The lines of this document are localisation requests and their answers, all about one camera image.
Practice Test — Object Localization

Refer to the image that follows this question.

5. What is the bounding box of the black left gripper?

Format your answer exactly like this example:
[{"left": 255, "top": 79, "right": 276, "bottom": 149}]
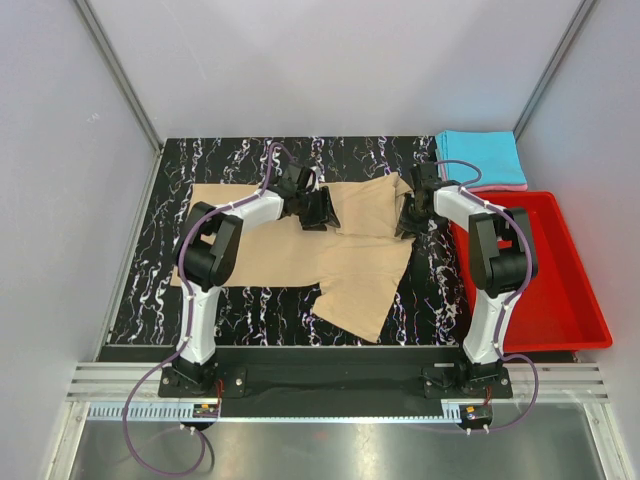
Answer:
[{"left": 296, "top": 187, "right": 340, "bottom": 232}]

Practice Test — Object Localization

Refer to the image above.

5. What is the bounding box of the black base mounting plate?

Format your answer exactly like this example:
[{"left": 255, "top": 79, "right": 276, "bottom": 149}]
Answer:
[{"left": 158, "top": 346, "right": 513, "bottom": 420}]

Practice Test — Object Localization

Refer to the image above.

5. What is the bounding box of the white slotted cable duct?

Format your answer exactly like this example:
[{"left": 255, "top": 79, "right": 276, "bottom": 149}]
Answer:
[{"left": 88, "top": 403, "right": 222, "bottom": 420}]

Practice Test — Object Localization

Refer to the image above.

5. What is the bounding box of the beige t shirt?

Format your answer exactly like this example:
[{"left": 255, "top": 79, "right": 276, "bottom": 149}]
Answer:
[{"left": 169, "top": 172, "right": 426, "bottom": 344}]

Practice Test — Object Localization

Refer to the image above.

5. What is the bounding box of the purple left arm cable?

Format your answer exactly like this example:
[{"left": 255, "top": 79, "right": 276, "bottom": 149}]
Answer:
[{"left": 121, "top": 142, "right": 301, "bottom": 475}]

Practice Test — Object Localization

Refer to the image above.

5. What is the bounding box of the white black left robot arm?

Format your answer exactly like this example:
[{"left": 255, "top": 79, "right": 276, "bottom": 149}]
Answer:
[{"left": 171, "top": 163, "right": 340, "bottom": 396}]

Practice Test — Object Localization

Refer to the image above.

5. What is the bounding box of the right aluminium corner post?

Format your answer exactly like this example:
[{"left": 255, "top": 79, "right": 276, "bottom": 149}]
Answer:
[{"left": 513, "top": 0, "right": 599, "bottom": 140}]

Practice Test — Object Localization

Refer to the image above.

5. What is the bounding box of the folded light blue t shirt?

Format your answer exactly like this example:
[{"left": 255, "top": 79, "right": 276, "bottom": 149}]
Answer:
[{"left": 435, "top": 130, "right": 521, "bottom": 169}]

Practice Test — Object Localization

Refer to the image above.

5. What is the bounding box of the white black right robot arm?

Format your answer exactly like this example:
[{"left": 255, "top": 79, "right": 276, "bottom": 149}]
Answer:
[{"left": 396, "top": 162, "right": 538, "bottom": 397}]

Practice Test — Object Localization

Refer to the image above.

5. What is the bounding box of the red plastic bin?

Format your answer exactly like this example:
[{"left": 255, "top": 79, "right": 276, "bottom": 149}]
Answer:
[{"left": 480, "top": 192, "right": 613, "bottom": 353}]

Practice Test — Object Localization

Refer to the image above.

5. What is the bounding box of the aluminium corner post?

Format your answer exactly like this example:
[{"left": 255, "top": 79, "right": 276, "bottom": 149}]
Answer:
[
  {"left": 513, "top": 0, "right": 599, "bottom": 140},
  {"left": 72, "top": 0, "right": 164, "bottom": 155}
]

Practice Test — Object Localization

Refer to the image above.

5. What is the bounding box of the left aluminium corner post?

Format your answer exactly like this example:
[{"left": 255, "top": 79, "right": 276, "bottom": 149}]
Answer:
[{"left": 72, "top": 0, "right": 164, "bottom": 155}]

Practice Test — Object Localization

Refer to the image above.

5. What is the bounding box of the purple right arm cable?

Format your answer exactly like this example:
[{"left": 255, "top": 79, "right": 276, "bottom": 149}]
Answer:
[{"left": 409, "top": 159, "right": 539, "bottom": 435}]

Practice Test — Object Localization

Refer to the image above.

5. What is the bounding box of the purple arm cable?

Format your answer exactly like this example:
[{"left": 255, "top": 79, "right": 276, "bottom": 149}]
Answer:
[
  {"left": 121, "top": 142, "right": 301, "bottom": 475},
  {"left": 409, "top": 159, "right": 539, "bottom": 435}
]

